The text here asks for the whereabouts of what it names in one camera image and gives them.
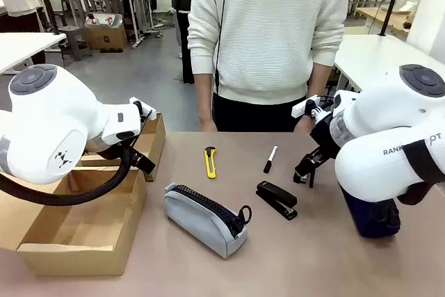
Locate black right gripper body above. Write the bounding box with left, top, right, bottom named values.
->
left=308, top=113, right=343, bottom=162

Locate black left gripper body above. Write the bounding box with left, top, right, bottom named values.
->
left=129, top=147, right=156, bottom=175

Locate small lidded cardboard box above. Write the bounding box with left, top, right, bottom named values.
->
left=80, top=112, right=167, bottom=182

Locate black white marker pen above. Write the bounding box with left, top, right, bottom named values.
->
left=262, top=145, right=279, bottom=175

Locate black stapler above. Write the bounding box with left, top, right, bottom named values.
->
left=256, top=180, right=299, bottom=221

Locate yellow utility knife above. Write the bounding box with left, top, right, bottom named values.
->
left=203, top=146, right=218, bottom=179

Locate dark blue pouch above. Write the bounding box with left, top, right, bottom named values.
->
left=340, top=185, right=402, bottom=239

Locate grey zippered pencil case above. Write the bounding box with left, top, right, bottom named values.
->
left=163, top=182, right=253, bottom=259

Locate person's left forearm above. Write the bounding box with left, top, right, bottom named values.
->
left=307, top=62, right=334, bottom=103

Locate person's right forearm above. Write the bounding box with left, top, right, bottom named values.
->
left=193, top=69, right=216, bottom=120

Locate open brown cardboard box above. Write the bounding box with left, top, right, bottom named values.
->
left=0, top=163, right=149, bottom=277

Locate brown printed cardboard box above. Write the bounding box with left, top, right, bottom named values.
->
left=85, top=25, right=128, bottom=51

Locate person's left hand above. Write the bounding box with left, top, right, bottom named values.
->
left=294, top=115, right=316, bottom=134

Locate person's right hand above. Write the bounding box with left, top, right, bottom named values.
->
left=198, top=115, right=218, bottom=134

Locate large white table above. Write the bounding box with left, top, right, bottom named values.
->
left=333, top=34, right=445, bottom=93

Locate person in white sweater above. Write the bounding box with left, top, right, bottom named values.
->
left=186, top=0, right=354, bottom=134

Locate wooden table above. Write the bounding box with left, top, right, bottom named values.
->
left=354, top=6, right=416, bottom=35

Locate grey plastic stool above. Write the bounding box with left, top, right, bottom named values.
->
left=57, top=25, right=93, bottom=61

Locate clear plastic bin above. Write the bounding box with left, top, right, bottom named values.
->
left=84, top=13, right=124, bottom=29

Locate white table with leg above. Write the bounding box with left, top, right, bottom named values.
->
left=0, top=31, right=67, bottom=75

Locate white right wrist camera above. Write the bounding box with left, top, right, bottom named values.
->
left=291, top=94, right=319, bottom=119

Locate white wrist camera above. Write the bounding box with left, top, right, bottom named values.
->
left=291, top=94, right=319, bottom=119
left=129, top=97, right=156, bottom=121

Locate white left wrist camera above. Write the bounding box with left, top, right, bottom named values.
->
left=129, top=97, right=156, bottom=121

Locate left arm black cable sleeve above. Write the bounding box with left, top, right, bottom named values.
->
left=0, top=147, right=140, bottom=207

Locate arm black cable sleeve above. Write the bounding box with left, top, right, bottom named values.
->
left=397, top=180, right=445, bottom=207
left=0, top=147, right=140, bottom=207

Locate right arm black cable sleeve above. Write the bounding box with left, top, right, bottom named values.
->
left=397, top=180, right=445, bottom=207

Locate thin black hanging cable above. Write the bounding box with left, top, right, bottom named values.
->
left=213, top=0, right=233, bottom=95

